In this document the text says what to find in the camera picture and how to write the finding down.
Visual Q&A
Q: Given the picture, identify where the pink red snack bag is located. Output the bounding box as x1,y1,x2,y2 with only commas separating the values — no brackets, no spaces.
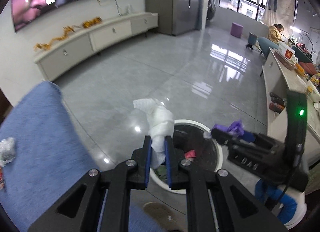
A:
184,150,196,162

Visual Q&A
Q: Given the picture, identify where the white silver crumpled wrapper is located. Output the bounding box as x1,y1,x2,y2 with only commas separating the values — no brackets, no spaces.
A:
0,137,16,167

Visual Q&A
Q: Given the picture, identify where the white tissue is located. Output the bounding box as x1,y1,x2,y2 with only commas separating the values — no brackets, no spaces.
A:
133,98,175,169

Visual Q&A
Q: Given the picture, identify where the white tv cabinet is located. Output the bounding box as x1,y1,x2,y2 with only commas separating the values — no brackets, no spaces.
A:
34,12,158,81

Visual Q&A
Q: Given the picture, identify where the golden tiger figurine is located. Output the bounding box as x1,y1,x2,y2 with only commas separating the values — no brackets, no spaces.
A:
81,17,102,29

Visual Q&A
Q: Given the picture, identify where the grey refrigerator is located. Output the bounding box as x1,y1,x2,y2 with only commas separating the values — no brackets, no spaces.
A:
144,0,203,36

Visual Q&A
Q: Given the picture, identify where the blue fluffy blanket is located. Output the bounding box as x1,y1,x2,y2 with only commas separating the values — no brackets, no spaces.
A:
1,81,161,231

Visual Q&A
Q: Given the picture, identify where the purple wrapper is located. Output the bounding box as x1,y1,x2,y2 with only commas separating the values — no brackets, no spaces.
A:
203,120,255,143

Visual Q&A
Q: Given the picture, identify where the green paper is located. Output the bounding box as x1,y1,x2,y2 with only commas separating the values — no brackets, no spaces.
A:
155,164,167,183

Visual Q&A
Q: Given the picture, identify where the golden dragon figurine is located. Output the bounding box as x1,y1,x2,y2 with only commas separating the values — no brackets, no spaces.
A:
34,25,81,51

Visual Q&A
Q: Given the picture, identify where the purple stool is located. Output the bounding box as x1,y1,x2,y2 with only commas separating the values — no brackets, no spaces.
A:
230,22,244,38

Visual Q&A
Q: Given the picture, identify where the white round trash bin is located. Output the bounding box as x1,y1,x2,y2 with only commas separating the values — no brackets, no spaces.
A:
149,119,224,195

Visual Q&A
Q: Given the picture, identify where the small red foil wrapper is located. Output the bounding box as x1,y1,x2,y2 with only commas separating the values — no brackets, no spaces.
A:
0,167,6,190

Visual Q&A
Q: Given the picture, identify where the white long counter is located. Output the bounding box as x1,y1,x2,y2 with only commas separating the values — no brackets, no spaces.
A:
262,49,319,166

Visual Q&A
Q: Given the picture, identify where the person in yellow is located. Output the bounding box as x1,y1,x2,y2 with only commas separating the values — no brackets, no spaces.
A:
267,24,284,44

